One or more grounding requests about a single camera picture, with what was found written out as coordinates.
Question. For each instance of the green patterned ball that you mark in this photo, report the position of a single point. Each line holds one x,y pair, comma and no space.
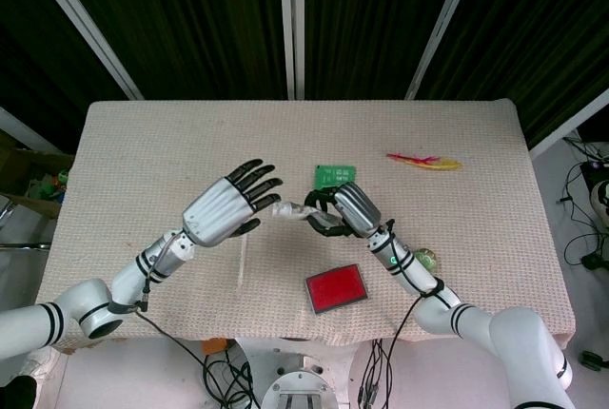
426,258

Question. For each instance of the red ink pad box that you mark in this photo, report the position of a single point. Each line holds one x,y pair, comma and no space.
337,289

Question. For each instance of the clear plastic stick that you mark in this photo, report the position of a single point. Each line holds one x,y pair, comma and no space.
242,261

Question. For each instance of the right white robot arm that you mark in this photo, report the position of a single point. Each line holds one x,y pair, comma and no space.
480,328

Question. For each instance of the orange plastic part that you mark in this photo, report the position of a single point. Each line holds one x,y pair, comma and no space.
215,345

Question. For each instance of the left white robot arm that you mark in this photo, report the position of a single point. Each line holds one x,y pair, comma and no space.
95,295

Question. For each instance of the white plastic bottle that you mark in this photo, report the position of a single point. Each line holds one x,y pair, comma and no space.
292,211

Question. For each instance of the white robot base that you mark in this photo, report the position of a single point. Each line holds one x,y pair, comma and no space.
299,378

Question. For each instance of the cardboard box with toys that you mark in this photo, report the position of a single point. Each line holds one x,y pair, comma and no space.
35,176

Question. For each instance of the green circuit board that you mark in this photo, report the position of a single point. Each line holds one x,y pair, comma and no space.
333,176

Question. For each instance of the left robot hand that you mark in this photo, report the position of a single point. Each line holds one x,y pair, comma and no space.
219,211

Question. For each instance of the white screen frame post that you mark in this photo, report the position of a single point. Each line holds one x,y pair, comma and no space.
291,24

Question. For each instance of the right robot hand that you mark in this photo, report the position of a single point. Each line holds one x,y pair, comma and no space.
354,209

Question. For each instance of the beige woven tablecloth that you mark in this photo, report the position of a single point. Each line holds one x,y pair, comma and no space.
304,219

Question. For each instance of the red and yellow feather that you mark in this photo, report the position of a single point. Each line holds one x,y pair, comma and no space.
426,161

